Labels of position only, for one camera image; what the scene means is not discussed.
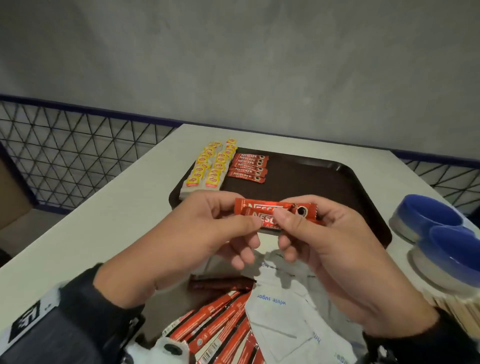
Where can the pile of wooden stirrers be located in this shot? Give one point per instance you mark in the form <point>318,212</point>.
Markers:
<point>457,311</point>

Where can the person's left hand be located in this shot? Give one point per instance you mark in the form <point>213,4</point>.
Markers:
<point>180,247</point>

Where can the person's right hand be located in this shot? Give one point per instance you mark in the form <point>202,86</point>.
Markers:
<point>352,270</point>

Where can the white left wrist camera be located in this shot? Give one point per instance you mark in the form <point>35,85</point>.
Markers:
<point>165,350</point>

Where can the brown plastic tray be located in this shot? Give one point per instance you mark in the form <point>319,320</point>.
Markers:
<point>307,176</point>

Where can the pile of white sugar sachets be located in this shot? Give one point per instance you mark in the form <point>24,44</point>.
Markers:
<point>285,326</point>

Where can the blue and white bowl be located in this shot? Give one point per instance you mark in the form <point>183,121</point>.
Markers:
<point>427,213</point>
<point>453,255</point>

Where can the brown cardboard box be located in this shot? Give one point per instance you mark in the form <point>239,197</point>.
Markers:
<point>13,198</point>

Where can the pile of red coffee sticks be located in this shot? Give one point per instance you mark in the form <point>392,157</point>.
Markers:
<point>217,322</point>

